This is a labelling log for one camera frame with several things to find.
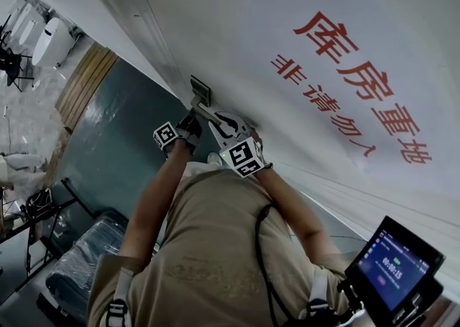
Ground right white harness strap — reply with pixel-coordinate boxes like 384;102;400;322
307;267;334;327

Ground person's beige clothing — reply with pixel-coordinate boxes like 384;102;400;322
88;162;349;327

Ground left white harness strap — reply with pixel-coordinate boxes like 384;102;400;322
107;267;136;327

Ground large grey display panel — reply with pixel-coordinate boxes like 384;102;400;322
0;231;35;283

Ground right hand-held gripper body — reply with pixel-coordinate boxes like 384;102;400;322
219;134;271;178

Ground black cable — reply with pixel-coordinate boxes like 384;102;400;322
253;203;299;327

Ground plastic-wrapped dark suitcase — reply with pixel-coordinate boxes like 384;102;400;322
45;210;130;319

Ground person's right hand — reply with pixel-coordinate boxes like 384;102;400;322
247;126;265;147

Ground black folding chair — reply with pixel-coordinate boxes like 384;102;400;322
0;45;35;93

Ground person's left forearm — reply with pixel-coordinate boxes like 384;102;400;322
118;142;195;258

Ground black chest-mounted monitor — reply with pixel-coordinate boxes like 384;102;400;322
337;215;446;327

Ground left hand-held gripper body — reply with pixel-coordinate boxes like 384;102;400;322
153;111;203;156

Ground white paper sign red characters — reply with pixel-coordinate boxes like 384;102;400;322
229;0;460;190

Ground black metal stand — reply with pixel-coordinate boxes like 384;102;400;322
0;178;98;294

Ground white door with red lettering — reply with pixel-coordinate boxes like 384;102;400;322
129;0;460;283

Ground wooden slat threshold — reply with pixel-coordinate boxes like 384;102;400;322
54;42;119;134

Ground silver door lock with handle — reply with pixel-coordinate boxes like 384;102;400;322
189;75;224;129

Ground white bathtub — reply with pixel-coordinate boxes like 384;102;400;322
17;4;39;46
32;17;64;68

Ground black bag with white lines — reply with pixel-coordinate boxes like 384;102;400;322
21;188;55;228

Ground white harness strap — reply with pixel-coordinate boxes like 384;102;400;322
307;267;334;327
107;267;136;327

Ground person's right forearm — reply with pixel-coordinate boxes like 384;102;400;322
251;165;346;272

